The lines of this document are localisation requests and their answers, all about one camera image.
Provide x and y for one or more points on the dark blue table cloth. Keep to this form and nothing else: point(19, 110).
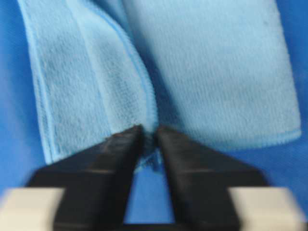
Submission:
point(21, 151)

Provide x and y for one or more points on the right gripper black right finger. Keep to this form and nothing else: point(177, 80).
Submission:
point(199, 178)

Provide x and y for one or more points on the light blue towel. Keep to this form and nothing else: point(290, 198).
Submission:
point(216, 70)

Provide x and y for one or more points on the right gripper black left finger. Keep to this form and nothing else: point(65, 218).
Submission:
point(96, 182)

